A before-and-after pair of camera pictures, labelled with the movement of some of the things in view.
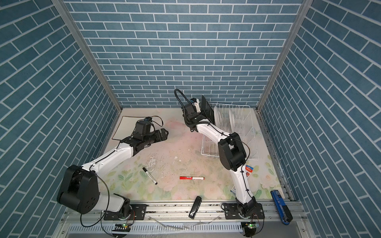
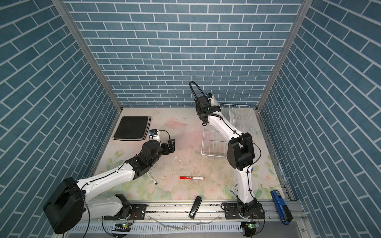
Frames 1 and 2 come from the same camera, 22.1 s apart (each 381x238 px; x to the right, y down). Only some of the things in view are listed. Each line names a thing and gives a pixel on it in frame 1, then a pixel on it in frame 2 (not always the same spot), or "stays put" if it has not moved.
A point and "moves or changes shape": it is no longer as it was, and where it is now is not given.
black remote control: (195, 207) stays put
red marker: (191, 178) stays put
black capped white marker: (150, 176) stays put
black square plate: (207, 109) moves or changes shape
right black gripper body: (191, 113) to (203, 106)
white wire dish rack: (229, 118) stays put
